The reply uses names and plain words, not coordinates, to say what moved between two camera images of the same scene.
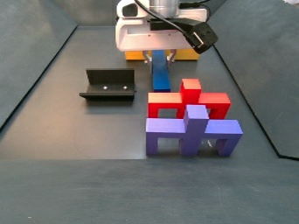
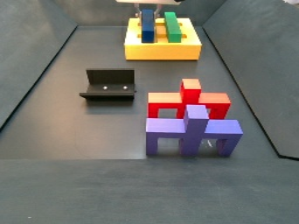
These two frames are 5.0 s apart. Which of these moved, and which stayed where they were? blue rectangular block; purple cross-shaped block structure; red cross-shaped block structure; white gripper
Moved: blue rectangular block; white gripper
Stayed: purple cross-shaped block structure; red cross-shaped block structure
